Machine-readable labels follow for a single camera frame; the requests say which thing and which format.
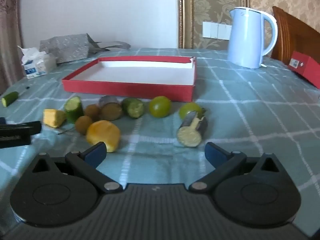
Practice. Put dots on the wooden headboard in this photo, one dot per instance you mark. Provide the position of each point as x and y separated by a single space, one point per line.
292 37

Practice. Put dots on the large yellow mango piece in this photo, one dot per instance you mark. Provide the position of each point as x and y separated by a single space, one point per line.
103 135

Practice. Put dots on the grey patterned gift bag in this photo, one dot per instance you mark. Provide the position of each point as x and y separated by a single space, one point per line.
65 47

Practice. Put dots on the green checked tablecloth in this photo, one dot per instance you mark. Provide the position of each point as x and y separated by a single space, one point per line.
250 110

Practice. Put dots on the brown patterned curtain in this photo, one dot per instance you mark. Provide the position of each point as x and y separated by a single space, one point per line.
10 35

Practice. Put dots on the red shallow cardboard box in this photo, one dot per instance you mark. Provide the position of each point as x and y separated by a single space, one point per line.
140 90

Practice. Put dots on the small cucumber end piece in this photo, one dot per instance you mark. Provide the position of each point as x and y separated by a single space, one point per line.
10 99

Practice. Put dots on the round green plum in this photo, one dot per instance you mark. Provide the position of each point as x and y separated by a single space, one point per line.
160 107
187 109

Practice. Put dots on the brown longan with stem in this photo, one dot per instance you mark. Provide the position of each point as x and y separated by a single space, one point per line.
83 125

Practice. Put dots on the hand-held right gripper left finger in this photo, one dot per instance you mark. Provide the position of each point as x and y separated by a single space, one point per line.
96 153

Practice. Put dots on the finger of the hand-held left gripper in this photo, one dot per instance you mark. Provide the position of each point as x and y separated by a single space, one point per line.
15 141
25 127

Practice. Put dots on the white wall switch panel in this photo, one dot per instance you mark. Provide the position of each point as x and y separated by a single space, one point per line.
216 31

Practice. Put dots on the small yellow mango piece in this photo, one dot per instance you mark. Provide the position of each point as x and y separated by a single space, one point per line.
53 118

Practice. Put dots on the green cucumber piece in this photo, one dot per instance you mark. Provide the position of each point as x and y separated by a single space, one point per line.
133 108
74 110

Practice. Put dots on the light blue electric kettle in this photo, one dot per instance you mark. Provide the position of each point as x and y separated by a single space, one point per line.
243 37

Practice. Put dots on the white tissue pack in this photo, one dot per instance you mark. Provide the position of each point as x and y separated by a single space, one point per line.
37 63

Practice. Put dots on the small red box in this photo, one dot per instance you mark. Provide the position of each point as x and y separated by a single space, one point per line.
306 68

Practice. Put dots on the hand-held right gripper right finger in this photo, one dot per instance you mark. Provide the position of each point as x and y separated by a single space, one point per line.
214 153

